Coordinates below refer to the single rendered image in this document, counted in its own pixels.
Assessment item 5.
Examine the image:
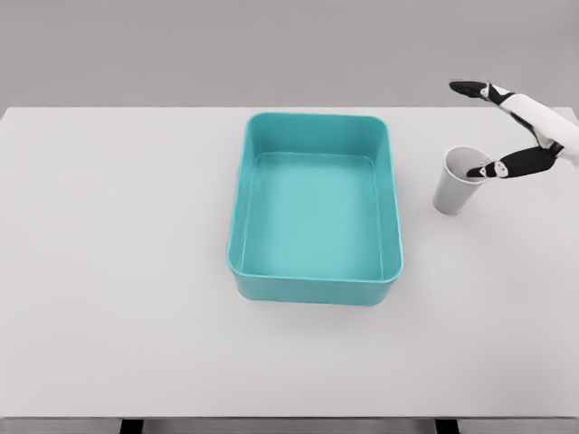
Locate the teal plastic basket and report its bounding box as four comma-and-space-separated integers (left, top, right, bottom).
225, 111, 404, 307

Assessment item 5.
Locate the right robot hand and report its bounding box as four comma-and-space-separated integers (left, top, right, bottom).
448, 80, 579, 180

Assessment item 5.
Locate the white paper cup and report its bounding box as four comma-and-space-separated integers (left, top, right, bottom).
432, 146, 494, 217

